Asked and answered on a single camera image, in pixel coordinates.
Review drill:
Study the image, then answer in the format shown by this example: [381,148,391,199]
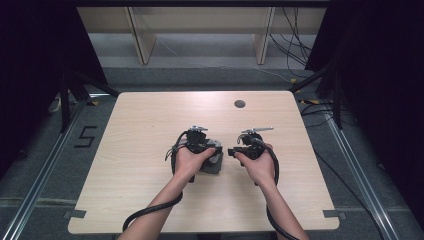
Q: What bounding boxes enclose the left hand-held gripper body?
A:
[184,125,218,155]

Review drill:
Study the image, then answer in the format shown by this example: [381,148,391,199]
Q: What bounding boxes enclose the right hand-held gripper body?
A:
[236,126,275,161]

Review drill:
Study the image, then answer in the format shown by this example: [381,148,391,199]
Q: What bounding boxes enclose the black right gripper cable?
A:
[248,135,300,240]

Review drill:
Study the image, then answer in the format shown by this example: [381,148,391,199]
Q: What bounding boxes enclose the aluminium floor rail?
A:
[1,99,88,240]
[323,109,402,240]

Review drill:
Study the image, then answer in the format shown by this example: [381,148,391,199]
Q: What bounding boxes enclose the beige wooden shelf unit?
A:
[77,6,328,66]

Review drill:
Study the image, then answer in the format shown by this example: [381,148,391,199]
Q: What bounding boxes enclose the grey tape strip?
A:
[322,209,348,220]
[62,209,87,220]

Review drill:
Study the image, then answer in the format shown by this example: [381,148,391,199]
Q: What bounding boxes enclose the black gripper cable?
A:
[248,135,300,240]
[122,131,190,233]

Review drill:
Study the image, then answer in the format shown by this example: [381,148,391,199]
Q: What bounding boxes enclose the person's right hand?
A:
[234,143,277,187]

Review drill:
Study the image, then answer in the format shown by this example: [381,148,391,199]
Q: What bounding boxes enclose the dark curtain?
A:
[304,0,424,231]
[0,0,108,181]

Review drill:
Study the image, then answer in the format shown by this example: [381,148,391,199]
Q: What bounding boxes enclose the bundle of black hanging cables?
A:
[269,6,314,78]

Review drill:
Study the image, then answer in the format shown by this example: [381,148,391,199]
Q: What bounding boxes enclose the black tape floor marking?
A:
[73,125,98,149]

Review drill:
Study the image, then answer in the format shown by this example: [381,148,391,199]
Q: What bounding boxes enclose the black metal stand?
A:
[288,65,344,130]
[59,69,120,134]

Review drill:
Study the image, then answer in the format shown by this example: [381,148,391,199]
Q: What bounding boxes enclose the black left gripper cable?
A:
[122,131,190,233]

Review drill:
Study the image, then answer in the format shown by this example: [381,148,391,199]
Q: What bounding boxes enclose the black floor cable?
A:
[312,149,385,240]

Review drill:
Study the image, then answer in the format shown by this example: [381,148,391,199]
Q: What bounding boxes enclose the person's left hand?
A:
[173,144,217,183]

